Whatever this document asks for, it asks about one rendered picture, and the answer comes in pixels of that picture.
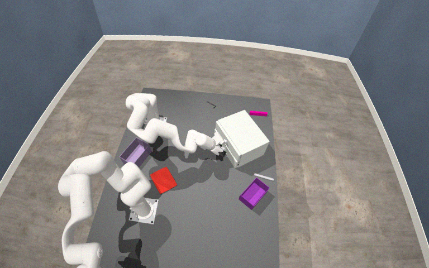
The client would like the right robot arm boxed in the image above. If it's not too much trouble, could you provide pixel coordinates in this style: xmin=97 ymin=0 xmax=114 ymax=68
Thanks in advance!
xmin=58 ymin=151 xmax=154 ymax=268

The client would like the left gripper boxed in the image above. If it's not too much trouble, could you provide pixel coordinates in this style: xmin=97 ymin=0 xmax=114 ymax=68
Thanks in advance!
xmin=211 ymin=144 xmax=226 ymax=157

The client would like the purple open-top box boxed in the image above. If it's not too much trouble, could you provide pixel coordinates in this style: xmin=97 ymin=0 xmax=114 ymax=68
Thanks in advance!
xmin=120 ymin=138 xmax=152 ymax=167
xmin=239 ymin=178 xmax=269 ymax=210

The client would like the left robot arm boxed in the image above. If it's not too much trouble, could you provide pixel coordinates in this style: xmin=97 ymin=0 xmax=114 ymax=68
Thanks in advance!
xmin=126 ymin=93 xmax=226 ymax=154

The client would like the magenta flat bar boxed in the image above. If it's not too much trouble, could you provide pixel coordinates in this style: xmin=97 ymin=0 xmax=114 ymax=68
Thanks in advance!
xmin=250 ymin=111 xmax=268 ymax=116

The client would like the white cabinet with drawer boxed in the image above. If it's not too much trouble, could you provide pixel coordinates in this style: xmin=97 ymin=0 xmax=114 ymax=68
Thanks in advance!
xmin=214 ymin=110 xmax=270 ymax=168

